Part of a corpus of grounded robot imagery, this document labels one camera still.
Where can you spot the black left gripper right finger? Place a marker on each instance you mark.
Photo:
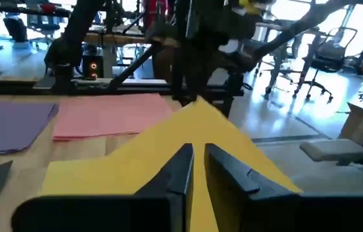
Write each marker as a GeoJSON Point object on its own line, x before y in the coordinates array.
{"type": "Point", "coordinates": [281, 214]}

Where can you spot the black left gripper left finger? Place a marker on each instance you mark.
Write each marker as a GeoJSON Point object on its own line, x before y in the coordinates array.
{"type": "Point", "coordinates": [120, 214]}

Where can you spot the yellow paper sheet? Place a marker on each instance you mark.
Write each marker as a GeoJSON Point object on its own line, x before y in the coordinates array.
{"type": "Point", "coordinates": [175, 135]}

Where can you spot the pink paper sheet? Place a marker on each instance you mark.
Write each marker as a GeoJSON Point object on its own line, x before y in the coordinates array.
{"type": "Point", "coordinates": [104, 116]}

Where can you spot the purple paper sheet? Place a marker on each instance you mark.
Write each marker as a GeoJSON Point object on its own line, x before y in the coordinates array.
{"type": "Point", "coordinates": [7, 125]}

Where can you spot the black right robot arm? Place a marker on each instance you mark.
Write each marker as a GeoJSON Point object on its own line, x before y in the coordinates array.
{"type": "Point", "coordinates": [67, 48]}

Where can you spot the red object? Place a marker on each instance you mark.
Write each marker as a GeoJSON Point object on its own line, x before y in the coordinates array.
{"type": "Point", "coordinates": [154, 13]}

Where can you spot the grey chair armrest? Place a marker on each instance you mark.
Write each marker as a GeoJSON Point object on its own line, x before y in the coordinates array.
{"type": "Point", "coordinates": [332, 149]}

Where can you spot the wooden desk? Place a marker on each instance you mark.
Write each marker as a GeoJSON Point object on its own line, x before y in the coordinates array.
{"type": "Point", "coordinates": [120, 39]}

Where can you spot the cardboard box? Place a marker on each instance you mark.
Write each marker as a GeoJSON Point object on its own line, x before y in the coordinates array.
{"type": "Point", "coordinates": [357, 125]}

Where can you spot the black box with orange lights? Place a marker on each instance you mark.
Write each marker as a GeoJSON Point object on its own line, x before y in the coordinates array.
{"type": "Point", "coordinates": [93, 66]}

